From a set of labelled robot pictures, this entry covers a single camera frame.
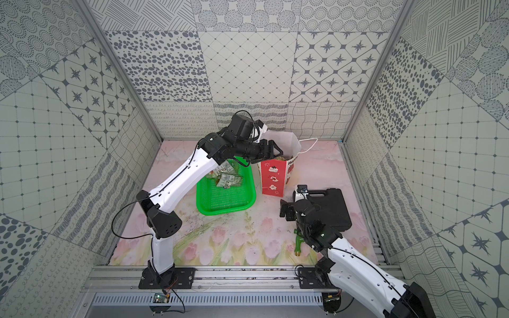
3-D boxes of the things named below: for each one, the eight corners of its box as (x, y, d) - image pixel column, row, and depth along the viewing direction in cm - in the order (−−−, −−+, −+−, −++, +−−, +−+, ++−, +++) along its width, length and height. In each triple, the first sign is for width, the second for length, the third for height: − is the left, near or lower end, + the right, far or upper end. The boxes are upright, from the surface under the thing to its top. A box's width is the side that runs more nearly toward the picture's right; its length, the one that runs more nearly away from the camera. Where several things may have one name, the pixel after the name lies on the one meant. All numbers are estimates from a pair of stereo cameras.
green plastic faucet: (294, 255, 82) (295, 254, 80) (294, 230, 88) (295, 228, 86) (303, 256, 81) (304, 255, 80) (302, 231, 88) (303, 229, 86)
